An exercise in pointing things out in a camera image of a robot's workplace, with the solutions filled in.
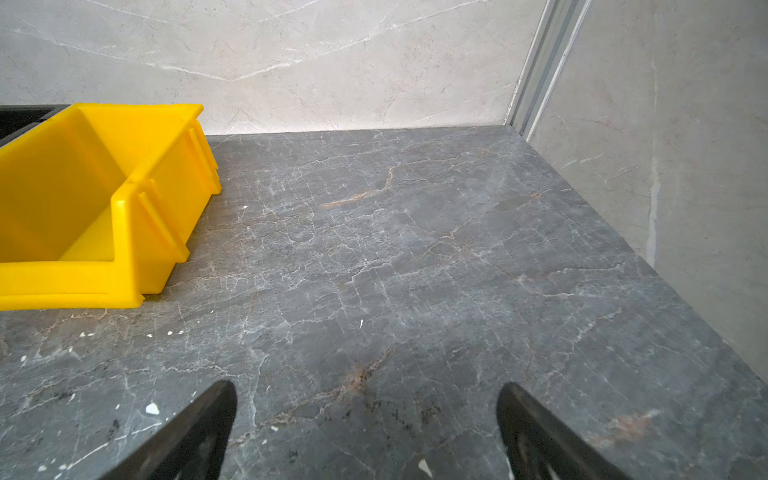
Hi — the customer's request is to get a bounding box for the yellow plastic bin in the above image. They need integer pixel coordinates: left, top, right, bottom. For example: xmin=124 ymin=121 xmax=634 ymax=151
xmin=1 ymin=103 xmax=221 ymax=311

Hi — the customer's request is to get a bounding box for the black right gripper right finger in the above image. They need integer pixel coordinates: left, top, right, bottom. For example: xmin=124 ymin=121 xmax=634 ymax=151
xmin=496 ymin=382 xmax=628 ymax=479

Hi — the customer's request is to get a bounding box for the black plastic bin middle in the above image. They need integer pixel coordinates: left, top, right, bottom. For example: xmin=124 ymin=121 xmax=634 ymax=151
xmin=0 ymin=104 xmax=69 ymax=147

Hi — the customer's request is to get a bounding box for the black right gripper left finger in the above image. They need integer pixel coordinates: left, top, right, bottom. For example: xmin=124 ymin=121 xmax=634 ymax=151
xmin=102 ymin=380 xmax=238 ymax=479

